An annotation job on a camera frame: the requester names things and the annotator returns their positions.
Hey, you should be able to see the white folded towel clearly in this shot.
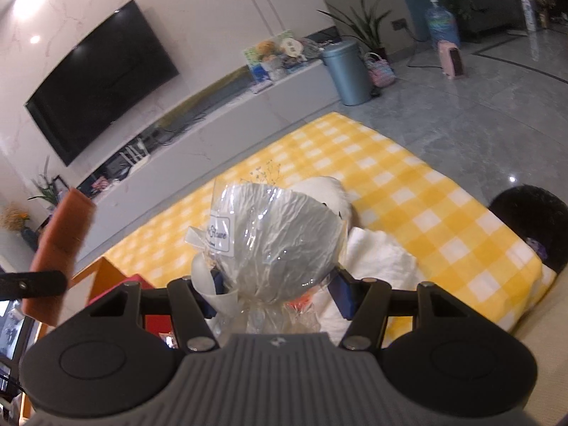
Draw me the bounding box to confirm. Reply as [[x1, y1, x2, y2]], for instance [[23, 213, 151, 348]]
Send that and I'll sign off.
[[318, 226, 427, 334]]

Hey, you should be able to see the pink woven basket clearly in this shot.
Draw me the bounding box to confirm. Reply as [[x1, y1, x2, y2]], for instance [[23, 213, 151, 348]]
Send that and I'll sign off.
[[363, 52, 397, 88]]

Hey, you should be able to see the teddy bear bouquet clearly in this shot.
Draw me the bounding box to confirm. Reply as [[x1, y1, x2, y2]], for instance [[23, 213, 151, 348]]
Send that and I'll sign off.
[[256, 41, 281, 72]]

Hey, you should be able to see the red flat item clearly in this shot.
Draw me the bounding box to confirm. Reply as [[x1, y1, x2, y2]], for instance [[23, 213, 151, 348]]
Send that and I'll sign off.
[[141, 314, 175, 334]]

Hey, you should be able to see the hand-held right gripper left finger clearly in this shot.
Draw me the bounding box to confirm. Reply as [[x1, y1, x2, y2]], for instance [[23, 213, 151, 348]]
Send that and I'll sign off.
[[90, 270, 225, 354]]

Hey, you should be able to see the black round stool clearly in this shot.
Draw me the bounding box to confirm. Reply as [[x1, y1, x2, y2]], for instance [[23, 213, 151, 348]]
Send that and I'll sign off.
[[487, 185, 568, 272]]

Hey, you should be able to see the green long-leaf potted plant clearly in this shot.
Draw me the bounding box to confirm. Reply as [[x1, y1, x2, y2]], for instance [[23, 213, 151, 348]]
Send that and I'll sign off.
[[317, 0, 392, 60]]

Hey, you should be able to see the grey-blue pedal trash can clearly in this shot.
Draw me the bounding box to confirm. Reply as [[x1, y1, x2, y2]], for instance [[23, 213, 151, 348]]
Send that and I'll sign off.
[[320, 39, 374, 106]]

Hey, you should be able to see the white round hand fan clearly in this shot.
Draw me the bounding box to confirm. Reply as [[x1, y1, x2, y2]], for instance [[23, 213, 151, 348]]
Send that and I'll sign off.
[[281, 38, 305, 59]]

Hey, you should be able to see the blue water jug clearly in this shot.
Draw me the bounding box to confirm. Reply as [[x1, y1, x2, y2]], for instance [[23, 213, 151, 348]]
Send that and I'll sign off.
[[425, 0, 460, 49]]

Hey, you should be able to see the vase with yellow dried flowers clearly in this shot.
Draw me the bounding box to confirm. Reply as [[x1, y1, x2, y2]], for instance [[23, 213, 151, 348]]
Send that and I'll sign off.
[[0, 203, 33, 251]]

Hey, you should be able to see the yellow checkered blanket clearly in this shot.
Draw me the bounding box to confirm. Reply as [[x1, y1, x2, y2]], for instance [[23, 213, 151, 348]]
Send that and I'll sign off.
[[73, 112, 557, 338]]

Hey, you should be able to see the green plant in vase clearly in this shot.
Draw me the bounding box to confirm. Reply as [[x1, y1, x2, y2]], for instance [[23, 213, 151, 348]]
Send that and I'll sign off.
[[27, 157, 68, 210]]

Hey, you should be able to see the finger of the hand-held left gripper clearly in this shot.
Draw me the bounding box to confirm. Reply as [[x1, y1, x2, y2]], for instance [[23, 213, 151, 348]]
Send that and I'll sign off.
[[0, 271, 68, 301]]

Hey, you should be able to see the long white television cabinet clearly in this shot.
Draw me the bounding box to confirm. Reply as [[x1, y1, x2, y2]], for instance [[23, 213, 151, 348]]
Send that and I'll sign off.
[[0, 59, 343, 276]]

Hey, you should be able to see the cellophane white bouquet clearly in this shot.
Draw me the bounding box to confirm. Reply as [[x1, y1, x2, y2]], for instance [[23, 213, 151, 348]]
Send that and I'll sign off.
[[184, 160, 352, 334]]

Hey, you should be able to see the black flat screen television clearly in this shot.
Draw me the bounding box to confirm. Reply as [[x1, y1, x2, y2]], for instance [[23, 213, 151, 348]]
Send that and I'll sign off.
[[24, 0, 180, 167]]

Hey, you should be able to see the white wire rack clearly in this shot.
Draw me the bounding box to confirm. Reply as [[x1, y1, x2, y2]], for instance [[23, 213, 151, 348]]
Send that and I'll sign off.
[[123, 139, 148, 166]]

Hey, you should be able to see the white plush toy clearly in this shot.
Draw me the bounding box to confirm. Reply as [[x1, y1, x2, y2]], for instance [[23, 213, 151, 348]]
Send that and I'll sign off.
[[288, 176, 358, 231]]

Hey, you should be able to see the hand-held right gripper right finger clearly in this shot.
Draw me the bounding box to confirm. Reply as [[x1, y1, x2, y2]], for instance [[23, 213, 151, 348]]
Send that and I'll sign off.
[[331, 268, 475, 351]]

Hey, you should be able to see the pink space heater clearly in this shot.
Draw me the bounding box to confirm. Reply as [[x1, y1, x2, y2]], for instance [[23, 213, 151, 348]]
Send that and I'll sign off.
[[437, 40, 469, 82]]

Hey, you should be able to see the orange crocheted cylinder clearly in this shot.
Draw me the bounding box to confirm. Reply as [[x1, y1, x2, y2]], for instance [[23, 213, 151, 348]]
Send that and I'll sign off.
[[22, 189, 97, 326]]

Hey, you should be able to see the blue-green picture board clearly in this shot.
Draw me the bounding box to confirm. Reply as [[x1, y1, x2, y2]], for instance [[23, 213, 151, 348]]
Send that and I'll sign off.
[[242, 30, 308, 85]]

